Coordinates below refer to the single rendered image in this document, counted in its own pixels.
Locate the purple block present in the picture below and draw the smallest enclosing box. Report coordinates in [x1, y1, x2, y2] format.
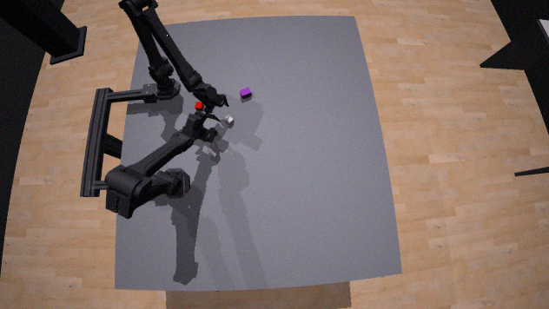
[240, 88, 252, 99]

